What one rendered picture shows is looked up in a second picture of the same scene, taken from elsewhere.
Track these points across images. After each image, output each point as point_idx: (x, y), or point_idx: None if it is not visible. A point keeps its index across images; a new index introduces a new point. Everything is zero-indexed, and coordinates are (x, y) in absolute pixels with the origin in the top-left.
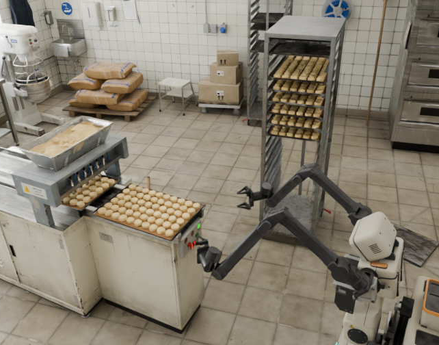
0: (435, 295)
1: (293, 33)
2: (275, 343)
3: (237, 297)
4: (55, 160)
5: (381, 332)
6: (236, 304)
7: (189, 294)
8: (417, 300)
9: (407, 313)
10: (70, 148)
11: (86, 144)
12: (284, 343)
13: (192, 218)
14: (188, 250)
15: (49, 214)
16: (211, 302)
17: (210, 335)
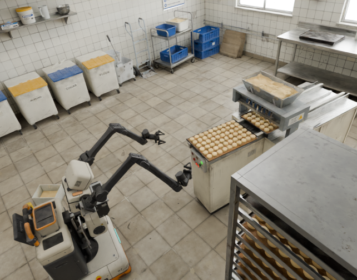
0: (48, 216)
1: (284, 147)
2: (160, 238)
3: (206, 238)
4: (243, 81)
5: (102, 268)
6: (200, 234)
7: (198, 187)
8: (62, 223)
9: (64, 213)
10: (249, 83)
11: (262, 93)
12: (157, 242)
13: (198, 151)
14: (194, 161)
15: (239, 105)
16: (210, 221)
17: (187, 210)
